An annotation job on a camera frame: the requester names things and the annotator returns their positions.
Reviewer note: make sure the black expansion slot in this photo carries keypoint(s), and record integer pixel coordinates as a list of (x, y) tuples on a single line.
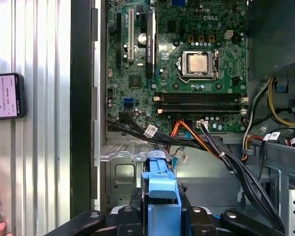
[(118, 41)]

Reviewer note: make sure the blue SATA port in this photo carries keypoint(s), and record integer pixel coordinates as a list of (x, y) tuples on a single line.
[(128, 103)]

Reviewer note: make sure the black graphics card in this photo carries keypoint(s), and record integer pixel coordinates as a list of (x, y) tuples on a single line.
[(150, 49)]

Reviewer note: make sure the metal CPU socket cover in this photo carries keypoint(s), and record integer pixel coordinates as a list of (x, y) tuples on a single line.
[(185, 64)]

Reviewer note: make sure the thin metal locking lever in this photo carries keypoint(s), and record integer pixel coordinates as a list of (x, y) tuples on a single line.
[(215, 59)]

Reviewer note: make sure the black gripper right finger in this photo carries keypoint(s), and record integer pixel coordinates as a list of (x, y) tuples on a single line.
[(199, 221)]

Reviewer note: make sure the hard disk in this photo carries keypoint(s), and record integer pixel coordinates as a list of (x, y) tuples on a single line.
[(162, 184)]

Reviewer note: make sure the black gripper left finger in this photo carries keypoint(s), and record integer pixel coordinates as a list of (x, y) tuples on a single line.
[(127, 221)]

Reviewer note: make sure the black RAM slot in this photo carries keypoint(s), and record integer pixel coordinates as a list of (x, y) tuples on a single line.
[(199, 100), (199, 107), (199, 112), (199, 94)]

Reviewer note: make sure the white expansion slot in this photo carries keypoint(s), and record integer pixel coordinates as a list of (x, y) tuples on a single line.
[(130, 37)]

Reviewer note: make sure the black PC case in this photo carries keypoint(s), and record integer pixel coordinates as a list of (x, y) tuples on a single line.
[(81, 98)]

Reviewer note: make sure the grey power supply unit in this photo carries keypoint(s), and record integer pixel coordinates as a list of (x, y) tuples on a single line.
[(275, 32)]

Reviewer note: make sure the silver CPU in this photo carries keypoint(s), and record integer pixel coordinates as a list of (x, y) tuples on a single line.
[(199, 64)]

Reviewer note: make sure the black smartphone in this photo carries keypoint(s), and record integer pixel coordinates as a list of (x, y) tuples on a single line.
[(7, 96)]

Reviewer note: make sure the silver disk bay cage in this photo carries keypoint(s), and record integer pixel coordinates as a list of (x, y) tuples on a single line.
[(121, 155)]

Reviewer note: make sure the green motherboard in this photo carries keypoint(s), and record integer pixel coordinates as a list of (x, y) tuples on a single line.
[(231, 56)]

